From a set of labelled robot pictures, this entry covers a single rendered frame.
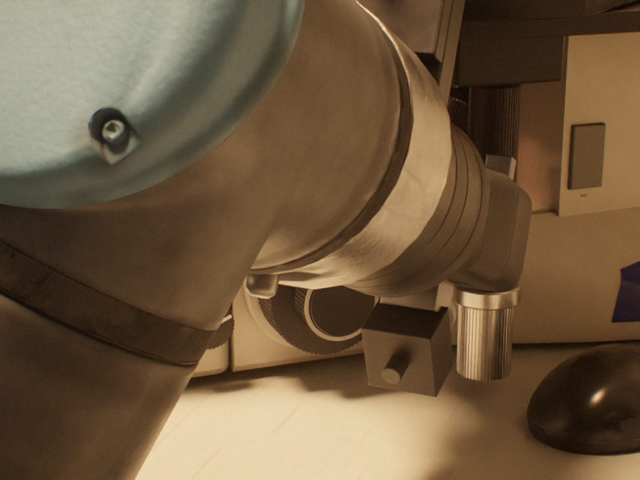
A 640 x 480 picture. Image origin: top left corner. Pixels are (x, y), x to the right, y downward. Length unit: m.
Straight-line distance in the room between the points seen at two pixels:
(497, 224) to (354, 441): 0.14
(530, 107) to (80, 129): 0.48
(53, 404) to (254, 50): 0.09
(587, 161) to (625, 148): 0.03
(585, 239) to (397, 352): 0.22
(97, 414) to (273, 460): 0.28
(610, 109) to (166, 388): 0.44
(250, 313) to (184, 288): 0.35
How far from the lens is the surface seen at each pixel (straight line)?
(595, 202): 0.72
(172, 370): 0.31
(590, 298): 0.71
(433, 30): 0.44
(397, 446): 0.59
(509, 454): 0.59
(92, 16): 0.28
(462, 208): 0.45
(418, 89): 0.38
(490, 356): 0.63
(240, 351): 0.66
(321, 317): 0.62
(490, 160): 0.56
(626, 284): 0.71
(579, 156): 0.71
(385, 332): 0.52
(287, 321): 0.63
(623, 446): 0.60
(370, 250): 0.39
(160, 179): 0.28
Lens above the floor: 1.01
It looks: 17 degrees down
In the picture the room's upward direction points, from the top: straight up
